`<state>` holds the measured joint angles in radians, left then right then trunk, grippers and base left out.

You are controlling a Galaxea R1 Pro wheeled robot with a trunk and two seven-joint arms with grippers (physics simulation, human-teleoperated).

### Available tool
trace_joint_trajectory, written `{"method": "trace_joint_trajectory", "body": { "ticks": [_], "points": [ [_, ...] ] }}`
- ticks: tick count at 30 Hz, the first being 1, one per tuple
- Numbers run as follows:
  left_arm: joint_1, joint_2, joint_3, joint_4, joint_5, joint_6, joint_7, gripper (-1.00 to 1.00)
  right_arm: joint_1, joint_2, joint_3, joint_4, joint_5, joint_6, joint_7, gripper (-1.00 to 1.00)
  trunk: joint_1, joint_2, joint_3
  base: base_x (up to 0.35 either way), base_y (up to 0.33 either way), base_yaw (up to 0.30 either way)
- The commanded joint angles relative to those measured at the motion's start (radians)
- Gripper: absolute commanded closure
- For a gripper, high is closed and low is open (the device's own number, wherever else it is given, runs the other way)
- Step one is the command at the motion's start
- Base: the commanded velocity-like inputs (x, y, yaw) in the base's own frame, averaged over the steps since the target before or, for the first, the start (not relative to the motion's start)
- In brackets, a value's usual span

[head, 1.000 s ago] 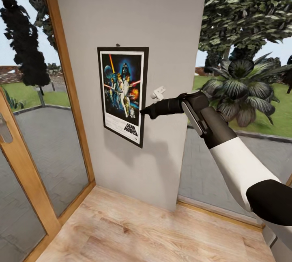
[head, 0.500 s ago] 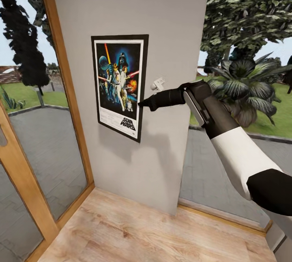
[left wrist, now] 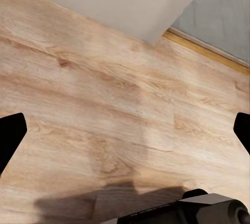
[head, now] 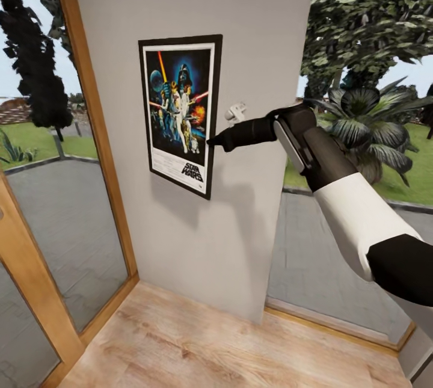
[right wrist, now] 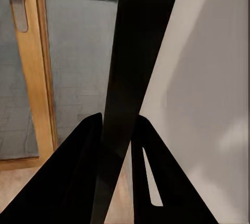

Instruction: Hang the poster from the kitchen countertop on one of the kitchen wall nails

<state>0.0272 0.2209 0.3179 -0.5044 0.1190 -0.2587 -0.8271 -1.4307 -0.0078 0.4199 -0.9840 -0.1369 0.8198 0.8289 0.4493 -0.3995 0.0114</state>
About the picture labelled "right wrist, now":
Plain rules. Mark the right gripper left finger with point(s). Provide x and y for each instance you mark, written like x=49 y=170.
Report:
x=62 y=191

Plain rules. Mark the poster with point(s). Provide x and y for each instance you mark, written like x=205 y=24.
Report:
x=139 y=31

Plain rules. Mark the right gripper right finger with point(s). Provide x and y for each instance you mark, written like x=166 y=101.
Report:
x=182 y=204

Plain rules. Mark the door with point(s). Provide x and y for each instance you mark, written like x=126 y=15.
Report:
x=54 y=68

